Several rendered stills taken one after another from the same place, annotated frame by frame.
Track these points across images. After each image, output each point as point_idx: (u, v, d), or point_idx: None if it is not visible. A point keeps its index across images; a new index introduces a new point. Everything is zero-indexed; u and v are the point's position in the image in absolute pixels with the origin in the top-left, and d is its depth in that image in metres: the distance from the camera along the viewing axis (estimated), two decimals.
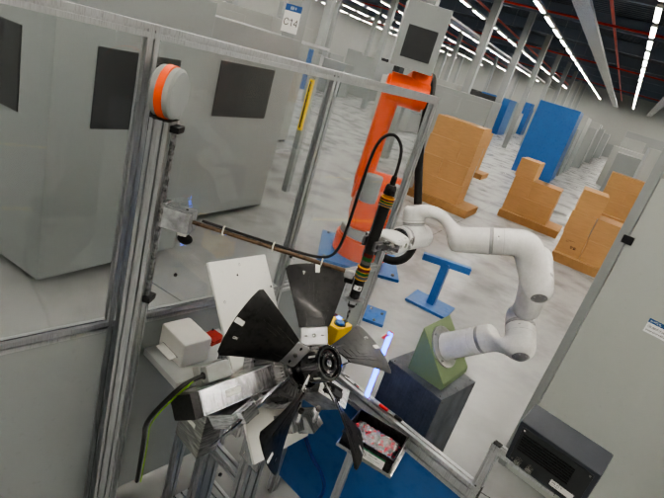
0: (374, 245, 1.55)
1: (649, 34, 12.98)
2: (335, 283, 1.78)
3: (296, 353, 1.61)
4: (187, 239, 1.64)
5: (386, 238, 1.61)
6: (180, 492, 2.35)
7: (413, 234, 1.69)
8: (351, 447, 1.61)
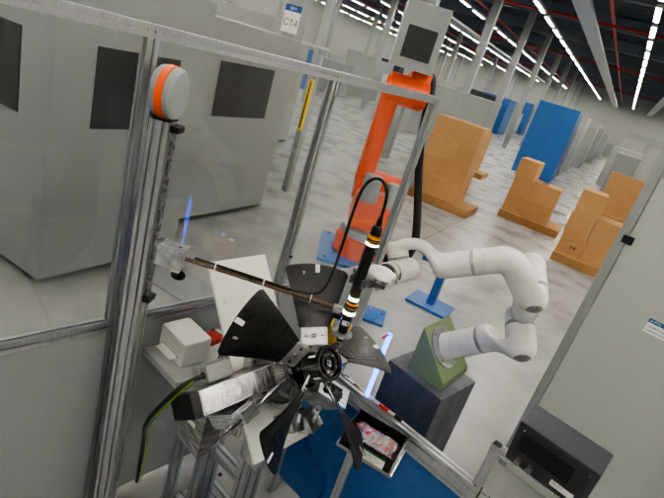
0: (362, 284, 1.60)
1: (649, 34, 12.98)
2: (335, 283, 1.78)
3: (296, 353, 1.61)
4: (180, 276, 1.69)
5: (373, 276, 1.66)
6: (180, 492, 2.35)
7: (400, 270, 1.74)
8: (351, 447, 1.61)
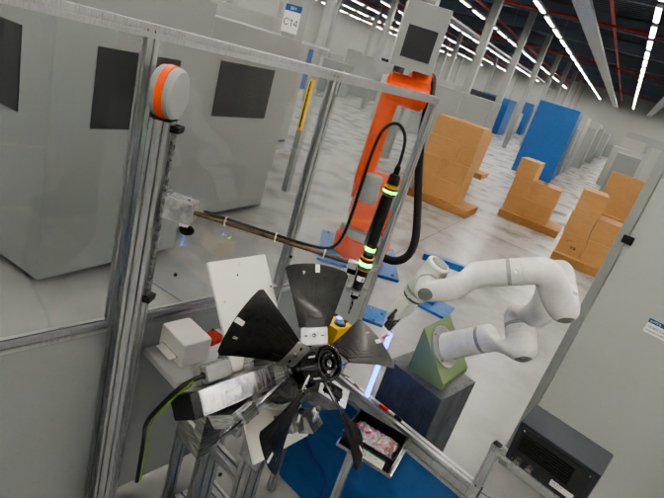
0: (389, 328, 1.86)
1: (649, 34, 12.98)
2: (335, 283, 1.78)
3: (296, 353, 1.61)
4: (189, 230, 1.63)
5: (403, 317, 1.82)
6: (180, 492, 2.35)
7: None
8: (351, 447, 1.61)
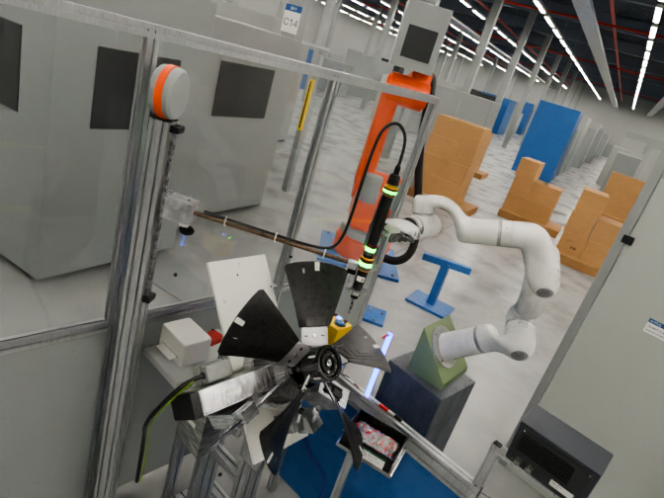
0: (391, 236, 1.56)
1: (649, 34, 12.98)
2: (378, 362, 1.85)
3: (316, 336, 1.69)
4: (189, 230, 1.63)
5: (396, 227, 1.63)
6: (180, 492, 2.35)
7: (422, 223, 1.71)
8: (276, 420, 1.42)
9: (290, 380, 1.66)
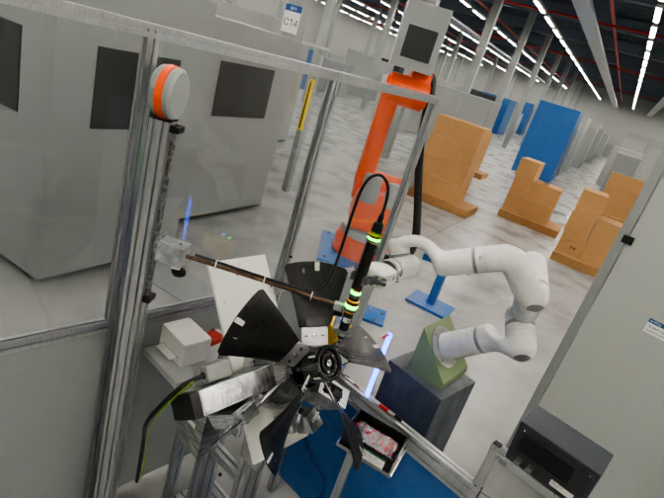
0: (363, 281, 1.60)
1: (649, 34, 12.98)
2: (378, 362, 1.85)
3: (316, 336, 1.69)
4: (181, 273, 1.69)
5: (374, 272, 1.65)
6: (180, 492, 2.35)
7: (401, 267, 1.74)
8: (276, 420, 1.42)
9: (290, 380, 1.66)
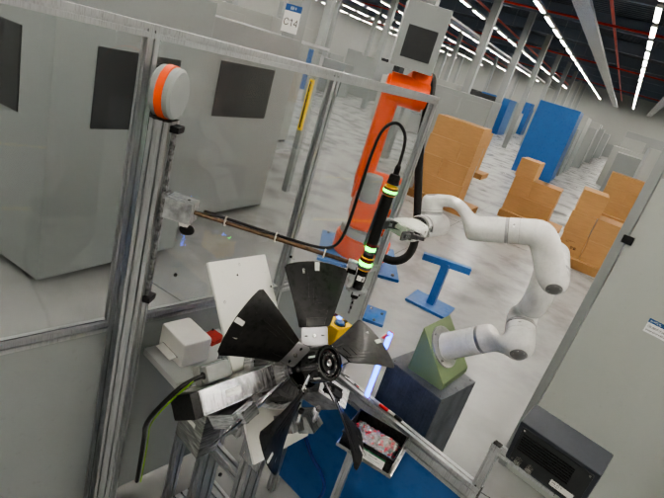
0: (402, 234, 1.61)
1: (649, 34, 12.98)
2: (380, 357, 1.84)
3: (316, 336, 1.69)
4: (189, 230, 1.63)
5: (407, 225, 1.67)
6: (180, 492, 2.35)
7: (432, 222, 1.75)
8: (276, 420, 1.42)
9: (290, 380, 1.66)
